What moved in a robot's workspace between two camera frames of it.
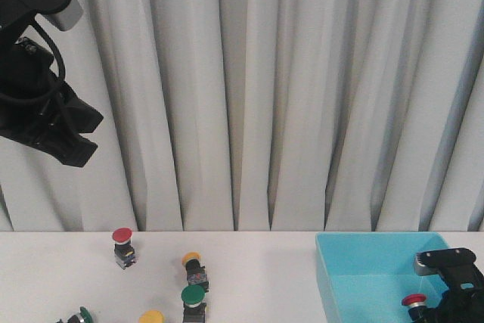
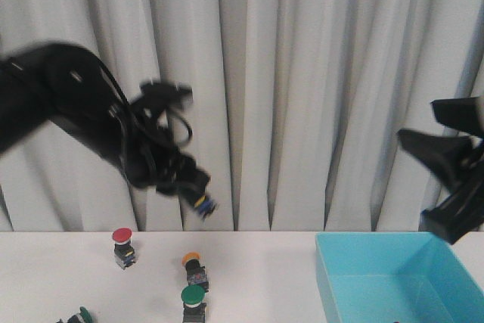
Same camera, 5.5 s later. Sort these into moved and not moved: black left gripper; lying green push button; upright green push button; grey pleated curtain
Moved: black left gripper
Not moved: grey pleated curtain; upright green push button; lying green push button
